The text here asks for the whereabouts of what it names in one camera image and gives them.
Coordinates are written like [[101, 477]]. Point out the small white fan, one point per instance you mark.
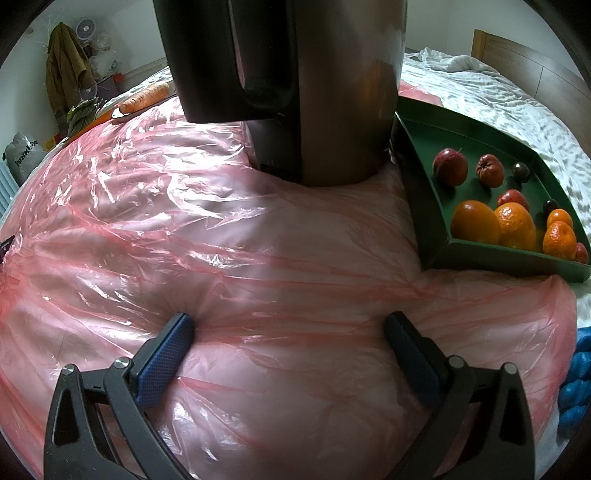
[[84, 28], [90, 90]]

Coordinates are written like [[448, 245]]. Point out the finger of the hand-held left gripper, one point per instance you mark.
[[6, 245]]

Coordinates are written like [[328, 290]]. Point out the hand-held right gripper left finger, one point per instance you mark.
[[166, 355]]

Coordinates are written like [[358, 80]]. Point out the black and steel kettle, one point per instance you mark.
[[332, 92]]

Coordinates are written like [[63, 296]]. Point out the patterned plate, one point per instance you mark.
[[117, 114]]

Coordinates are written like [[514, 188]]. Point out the green leafy vegetable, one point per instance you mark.
[[83, 115]]

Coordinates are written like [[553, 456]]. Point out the wooden headboard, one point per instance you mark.
[[517, 55]]

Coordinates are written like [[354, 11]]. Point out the dark purple plum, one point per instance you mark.
[[521, 171], [550, 206]]

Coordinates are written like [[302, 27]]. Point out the orange cutting board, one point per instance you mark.
[[100, 118]]

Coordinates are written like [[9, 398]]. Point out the green tray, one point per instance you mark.
[[480, 194]]

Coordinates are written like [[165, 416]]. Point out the carrot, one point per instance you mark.
[[145, 97]]

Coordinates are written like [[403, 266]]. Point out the pink plastic sheet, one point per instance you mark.
[[231, 230]]

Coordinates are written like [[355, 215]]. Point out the bed with white sheet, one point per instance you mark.
[[485, 97]]

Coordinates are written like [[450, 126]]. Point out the brown coat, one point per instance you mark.
[[64, 69]]

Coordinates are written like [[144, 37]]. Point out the yellow and red box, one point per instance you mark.
[[51, 144]]

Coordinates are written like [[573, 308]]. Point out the dark cabinet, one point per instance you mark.
[[111, 85]]

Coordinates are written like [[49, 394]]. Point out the crumpled white blanket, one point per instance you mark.
[[457, 62]]

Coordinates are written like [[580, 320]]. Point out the blue fleece cloth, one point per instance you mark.
[[575, 392]]

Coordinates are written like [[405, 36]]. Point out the white plastic bag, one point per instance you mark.
[[104, 57]]

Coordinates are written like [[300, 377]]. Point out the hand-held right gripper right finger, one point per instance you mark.
[[406, 350]]

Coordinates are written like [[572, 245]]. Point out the light blue suitcase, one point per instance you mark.
[[5, 189]]

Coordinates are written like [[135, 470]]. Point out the grey bag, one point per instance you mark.
[[23, 154]]

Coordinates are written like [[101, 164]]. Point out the orange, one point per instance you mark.
[[515, 226], [559, 242], [560, 217], [475, 221]]

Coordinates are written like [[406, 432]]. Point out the small red apple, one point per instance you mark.
[[450, 166], [490, 170], [512, 198], [581, 253]]

